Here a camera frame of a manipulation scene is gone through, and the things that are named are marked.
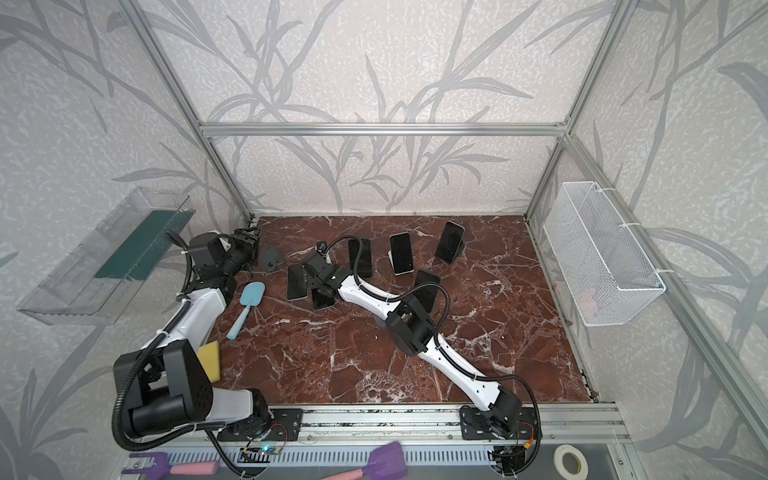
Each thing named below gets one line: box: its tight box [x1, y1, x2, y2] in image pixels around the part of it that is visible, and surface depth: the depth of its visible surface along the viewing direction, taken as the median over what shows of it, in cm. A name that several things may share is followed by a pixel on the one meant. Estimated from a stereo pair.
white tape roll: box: [553, 444, 589, 480], surface depth 69 cm
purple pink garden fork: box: [122, 452, 220, 480], surface depth 69 cm
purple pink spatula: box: [321, 441, 408, 480], surface depth 69 cm
